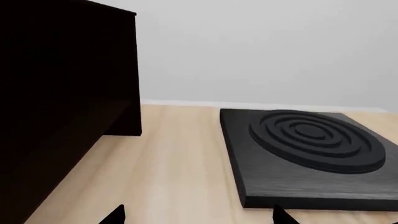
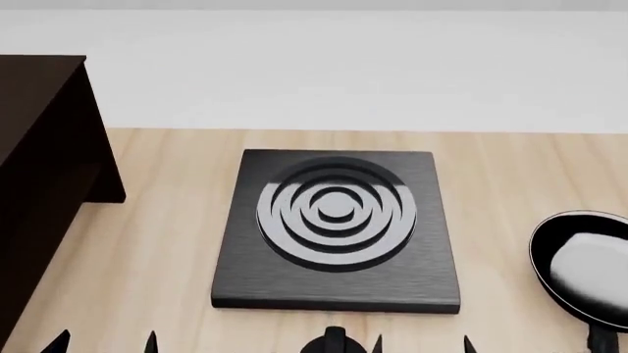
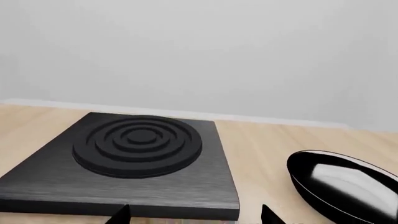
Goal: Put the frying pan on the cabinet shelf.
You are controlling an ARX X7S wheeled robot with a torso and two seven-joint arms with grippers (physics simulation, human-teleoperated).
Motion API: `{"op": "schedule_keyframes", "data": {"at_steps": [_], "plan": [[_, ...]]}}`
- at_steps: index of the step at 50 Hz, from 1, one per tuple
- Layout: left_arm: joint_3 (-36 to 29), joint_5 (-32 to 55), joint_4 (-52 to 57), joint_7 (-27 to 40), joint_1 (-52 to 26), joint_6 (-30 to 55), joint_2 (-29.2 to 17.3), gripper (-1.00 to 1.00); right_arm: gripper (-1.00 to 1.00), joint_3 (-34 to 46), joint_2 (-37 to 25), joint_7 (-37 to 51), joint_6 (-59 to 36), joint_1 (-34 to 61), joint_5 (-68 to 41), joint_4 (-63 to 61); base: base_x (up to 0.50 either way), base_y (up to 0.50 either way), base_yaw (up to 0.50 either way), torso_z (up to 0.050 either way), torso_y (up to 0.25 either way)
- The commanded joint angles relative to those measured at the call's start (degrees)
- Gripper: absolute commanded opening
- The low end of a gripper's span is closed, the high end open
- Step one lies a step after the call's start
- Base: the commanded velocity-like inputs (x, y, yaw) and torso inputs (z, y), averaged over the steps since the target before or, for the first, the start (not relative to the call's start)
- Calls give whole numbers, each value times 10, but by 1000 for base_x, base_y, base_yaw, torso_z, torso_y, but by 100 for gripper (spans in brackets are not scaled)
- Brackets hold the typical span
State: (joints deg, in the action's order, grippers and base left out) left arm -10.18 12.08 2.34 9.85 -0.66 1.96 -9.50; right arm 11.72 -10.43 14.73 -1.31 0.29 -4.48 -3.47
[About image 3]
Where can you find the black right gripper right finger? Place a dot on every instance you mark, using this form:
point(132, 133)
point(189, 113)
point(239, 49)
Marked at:
point(269, 216)

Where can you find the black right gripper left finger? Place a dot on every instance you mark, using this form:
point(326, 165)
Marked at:
point(122, 216)

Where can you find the black glossy frying pan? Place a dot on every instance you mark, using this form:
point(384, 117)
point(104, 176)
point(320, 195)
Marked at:
point(345, 184)

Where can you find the black electric stove plate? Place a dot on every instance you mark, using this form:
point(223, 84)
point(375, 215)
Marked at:
point(130, 158)

